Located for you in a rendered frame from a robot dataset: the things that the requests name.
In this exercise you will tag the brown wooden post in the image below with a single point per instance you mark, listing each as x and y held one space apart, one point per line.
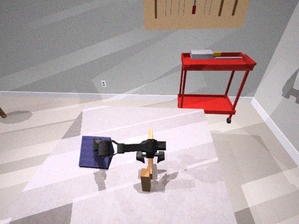
145 179

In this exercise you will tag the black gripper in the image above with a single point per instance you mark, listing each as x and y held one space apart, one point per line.
140 156

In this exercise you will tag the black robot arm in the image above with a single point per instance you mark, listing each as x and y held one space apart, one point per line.
148 146

